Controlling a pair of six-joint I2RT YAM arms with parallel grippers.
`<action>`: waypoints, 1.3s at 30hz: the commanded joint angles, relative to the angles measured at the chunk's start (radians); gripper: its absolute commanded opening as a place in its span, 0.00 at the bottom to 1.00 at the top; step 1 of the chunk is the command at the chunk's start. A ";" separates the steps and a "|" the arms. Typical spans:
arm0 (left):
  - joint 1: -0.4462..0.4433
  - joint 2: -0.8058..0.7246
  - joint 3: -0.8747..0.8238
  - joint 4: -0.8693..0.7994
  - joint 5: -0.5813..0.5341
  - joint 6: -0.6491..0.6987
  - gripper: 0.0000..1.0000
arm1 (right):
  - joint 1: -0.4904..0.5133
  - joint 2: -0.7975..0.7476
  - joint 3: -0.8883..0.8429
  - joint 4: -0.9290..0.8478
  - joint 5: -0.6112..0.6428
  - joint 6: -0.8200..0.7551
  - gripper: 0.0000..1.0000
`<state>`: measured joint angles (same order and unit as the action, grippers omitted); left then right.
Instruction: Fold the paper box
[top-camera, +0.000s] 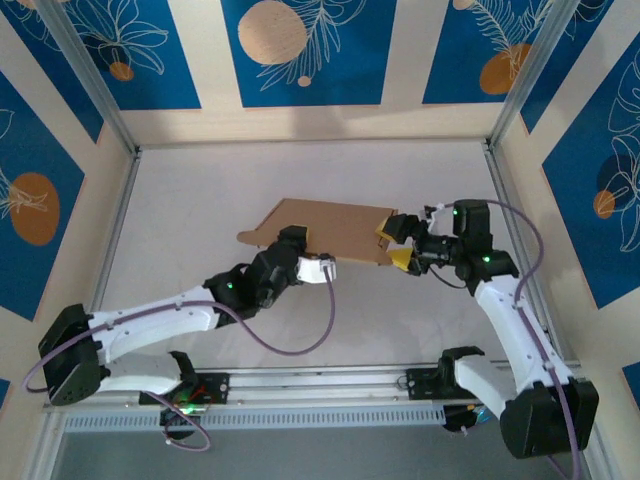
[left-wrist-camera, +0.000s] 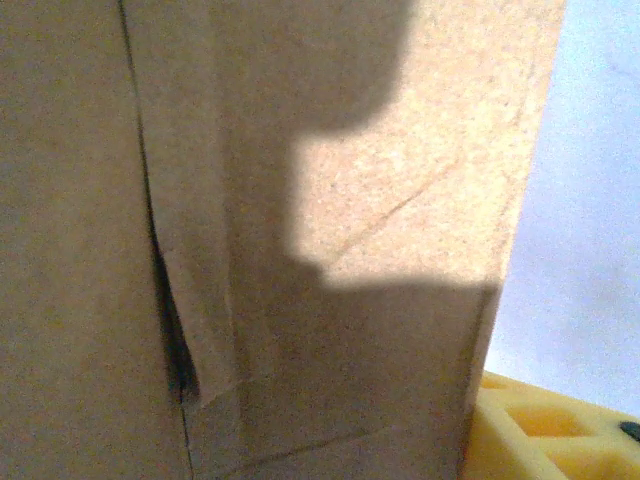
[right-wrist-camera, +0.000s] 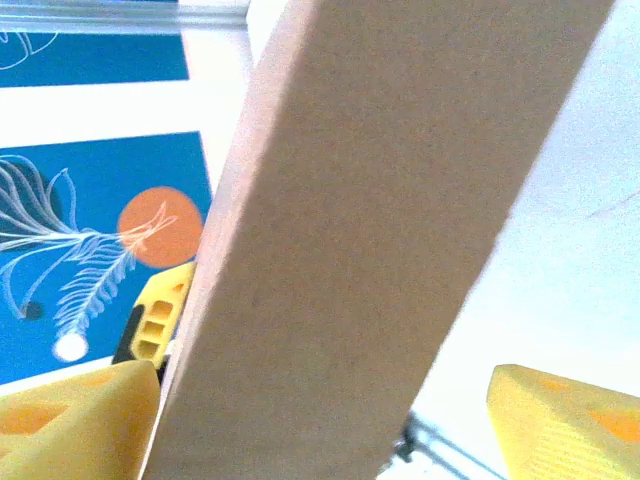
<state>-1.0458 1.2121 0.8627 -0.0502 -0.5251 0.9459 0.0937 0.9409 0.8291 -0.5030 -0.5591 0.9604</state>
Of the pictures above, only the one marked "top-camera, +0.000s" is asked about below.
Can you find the aluminium frame post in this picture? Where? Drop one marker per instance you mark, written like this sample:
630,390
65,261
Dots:
90,80
530,75

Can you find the black controller board green light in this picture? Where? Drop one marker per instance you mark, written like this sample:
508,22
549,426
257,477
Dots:
462,417
177,415

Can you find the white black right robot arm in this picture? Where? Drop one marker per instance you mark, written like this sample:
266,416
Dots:
520,340

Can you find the wide aluminium base rail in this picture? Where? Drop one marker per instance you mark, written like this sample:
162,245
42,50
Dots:
320,387

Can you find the aluminium table edge rail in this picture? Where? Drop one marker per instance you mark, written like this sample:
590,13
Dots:
510,200
112,240

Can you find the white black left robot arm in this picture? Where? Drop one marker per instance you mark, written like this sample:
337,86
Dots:
150,325

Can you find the brown cardboard box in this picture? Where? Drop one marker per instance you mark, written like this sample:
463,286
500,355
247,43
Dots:
330,230

